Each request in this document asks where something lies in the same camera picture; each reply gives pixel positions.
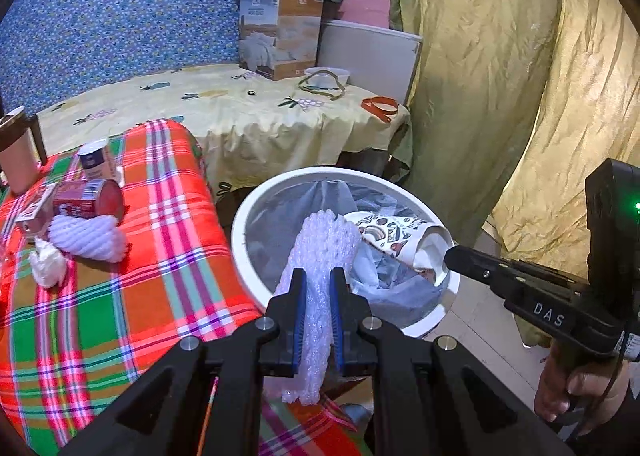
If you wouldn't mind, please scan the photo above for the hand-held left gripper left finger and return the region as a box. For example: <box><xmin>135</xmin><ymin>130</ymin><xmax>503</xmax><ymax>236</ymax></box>
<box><xmin>57</xmin><ymin>267</ymin><xmax>308</xmax><ymax>456</ymax></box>

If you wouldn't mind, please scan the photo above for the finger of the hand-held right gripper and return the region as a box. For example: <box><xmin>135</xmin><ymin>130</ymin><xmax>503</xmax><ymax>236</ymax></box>
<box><xmin>444</xmin><ymin>245</ymin><xmax>576</xmax><ymax>299</ymax></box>

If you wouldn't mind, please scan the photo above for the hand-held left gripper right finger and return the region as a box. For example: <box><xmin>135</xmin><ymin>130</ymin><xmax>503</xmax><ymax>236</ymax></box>
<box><xmin>330</xmin><ymin>267</ymin><xmax>576</xmax><ymax>456</ymax></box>

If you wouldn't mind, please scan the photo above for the bubble wrap piece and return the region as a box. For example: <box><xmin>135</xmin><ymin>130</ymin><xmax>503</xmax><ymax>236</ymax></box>
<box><xmin>265</xmin><ymin>210</ymin><xmax>363</xmax><ymax>406</ymax></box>

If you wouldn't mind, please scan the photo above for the patterned paper cup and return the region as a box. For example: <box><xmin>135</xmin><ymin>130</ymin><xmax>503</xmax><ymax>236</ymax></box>
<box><xmin>345</xmin><ymin>210</ymin><xmax>453</xmax><ymax>284</ymax></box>

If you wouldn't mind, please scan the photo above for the white round trash bin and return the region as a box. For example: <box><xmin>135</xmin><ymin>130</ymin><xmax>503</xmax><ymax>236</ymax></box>
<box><xmin>231</xmin><ymin>166</ymin><xmax>462</xmax><ymax>339</ymax></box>

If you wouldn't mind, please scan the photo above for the white foam net sleeve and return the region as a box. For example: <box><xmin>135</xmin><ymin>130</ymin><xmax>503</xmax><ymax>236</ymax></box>
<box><xmin>48</xmin><ymin>213</ymin><xmax>132</xmax><ymax>264</ymax></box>

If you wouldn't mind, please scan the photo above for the red drink can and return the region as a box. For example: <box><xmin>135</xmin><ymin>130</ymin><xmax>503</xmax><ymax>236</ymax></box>
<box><xmin>50</xmin><ymin>179</ymin><xmax>125</xmax><ymax>221</ymax></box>

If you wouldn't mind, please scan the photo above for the purple and white drink carton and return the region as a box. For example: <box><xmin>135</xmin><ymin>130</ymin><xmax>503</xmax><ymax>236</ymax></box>
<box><xmin>14</xmin><ymin>185</ymin><xmax>57</xmax><ymax>239</ymax></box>

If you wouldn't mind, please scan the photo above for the person's right hand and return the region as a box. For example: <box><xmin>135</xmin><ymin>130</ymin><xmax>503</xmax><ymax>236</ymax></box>
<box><xmin>534</xmin><ymin>343</ymin><xmax>632</xmax><ymax>422</ymax></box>

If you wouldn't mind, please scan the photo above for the clear bin liner bag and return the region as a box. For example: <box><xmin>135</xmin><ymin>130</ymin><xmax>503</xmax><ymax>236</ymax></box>
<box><xmin>245</xmin><ymin>179</ymin><xmax>443</xmax><ymax>324</ymax></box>

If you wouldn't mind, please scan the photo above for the plaid tablecloth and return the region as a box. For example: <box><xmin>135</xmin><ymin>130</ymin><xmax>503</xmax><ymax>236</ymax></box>
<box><xmin>0</xmin><ymin>119</ymin><xmax>371</xmax><ymax>456</ymax></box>

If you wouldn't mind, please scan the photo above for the yellow green curtain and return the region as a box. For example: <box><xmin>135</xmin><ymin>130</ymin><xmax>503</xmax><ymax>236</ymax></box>
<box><xmin>372</xmin><ymin>0</ymin><xmax>640</xmax><ymax>347</ymax></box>

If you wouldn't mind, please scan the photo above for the yellow printed bed sheet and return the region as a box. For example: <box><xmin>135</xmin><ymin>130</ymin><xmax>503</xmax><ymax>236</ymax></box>
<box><xmin>35</xmin><ymin>61</ymin><xmax>413</xmax><ymax>202</ymax></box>

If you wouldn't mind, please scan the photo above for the white panel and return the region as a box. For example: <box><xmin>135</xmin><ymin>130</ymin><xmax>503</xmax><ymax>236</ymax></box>
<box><xmin>317</xmin><ymin>19</ymin><xmax>423</xmax><ymax>104</ymax></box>

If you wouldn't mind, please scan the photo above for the clear plastic container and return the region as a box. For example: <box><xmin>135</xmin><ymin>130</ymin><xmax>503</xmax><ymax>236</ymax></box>
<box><xmin>304</xmin><ymin>66</ymin><xmax>350</xmax><ymax>91</ymax></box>

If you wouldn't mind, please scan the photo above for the crumpled cream paper bag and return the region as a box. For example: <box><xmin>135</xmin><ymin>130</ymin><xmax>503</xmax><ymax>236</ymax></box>
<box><xmin>28</xmin><ymin>236</ymin><xmax>68</xmax><ymax>288</ymax></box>

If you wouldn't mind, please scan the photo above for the small jar with white lid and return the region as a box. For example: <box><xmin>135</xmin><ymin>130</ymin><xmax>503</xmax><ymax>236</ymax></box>
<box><xmin>78</xmin><ymin>137</ymin><xmax>124</xmax><ymax>185</ymax></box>

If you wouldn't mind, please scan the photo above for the cardboard quilt box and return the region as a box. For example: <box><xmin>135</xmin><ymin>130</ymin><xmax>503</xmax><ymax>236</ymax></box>
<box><xmin>235</xmin><ymin>0</ymin><xmax>346</xmax><ymax>82</ymax></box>

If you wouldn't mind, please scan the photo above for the pink mug with brown lid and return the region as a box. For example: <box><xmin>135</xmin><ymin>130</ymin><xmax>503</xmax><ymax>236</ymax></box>
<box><xmin>0</xmin><ymin>105</ymin><xmax>48</xmax><ymax>196</ymax></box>

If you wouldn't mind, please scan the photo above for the blue floral mattress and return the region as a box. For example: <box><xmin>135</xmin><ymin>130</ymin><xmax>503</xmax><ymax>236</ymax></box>
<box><xmin>0</xmin><ymin>0</ymin><xmax>296</xmax><ymax>114</ymax></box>

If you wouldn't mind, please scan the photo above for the orange strap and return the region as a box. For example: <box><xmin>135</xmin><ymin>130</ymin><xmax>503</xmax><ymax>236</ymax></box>
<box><xmin>361</xmin><ymin>96</ymin><xmax>400</xmax><ymax>124</ymax></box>

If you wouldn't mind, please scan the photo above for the green strap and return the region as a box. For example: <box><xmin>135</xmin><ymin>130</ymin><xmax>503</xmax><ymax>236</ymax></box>
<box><xmin>297</xmin><ymin>70</ymin><xmax>347</xmax><ymax>101</ymax></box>

